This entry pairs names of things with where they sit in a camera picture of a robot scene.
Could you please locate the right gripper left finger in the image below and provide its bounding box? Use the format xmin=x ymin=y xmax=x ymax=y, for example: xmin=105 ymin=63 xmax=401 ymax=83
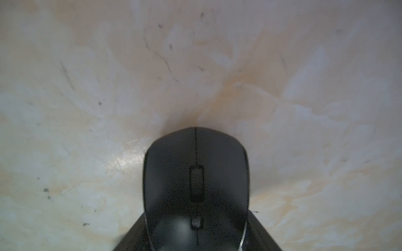
xmin=113 ymin=213 xmax=148 ymax=251

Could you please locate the black mouse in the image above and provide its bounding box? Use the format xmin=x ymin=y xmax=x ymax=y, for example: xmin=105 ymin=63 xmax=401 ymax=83
xmin=143 ymin=127 xmax=250 ymax=251

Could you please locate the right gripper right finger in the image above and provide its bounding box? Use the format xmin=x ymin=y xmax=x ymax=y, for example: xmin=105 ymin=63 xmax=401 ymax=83
xmin=245 ymin=211 xmax=282 ymax=251

